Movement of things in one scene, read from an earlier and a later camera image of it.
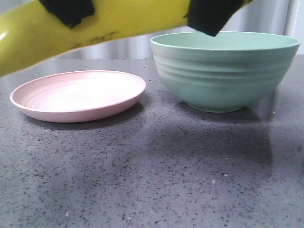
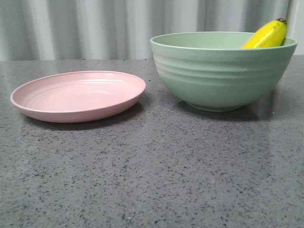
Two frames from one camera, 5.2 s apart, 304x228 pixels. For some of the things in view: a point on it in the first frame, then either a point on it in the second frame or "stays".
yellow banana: (28, 31) to (271, 34)
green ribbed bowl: (222, 73) stays
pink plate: (69, 96) stays
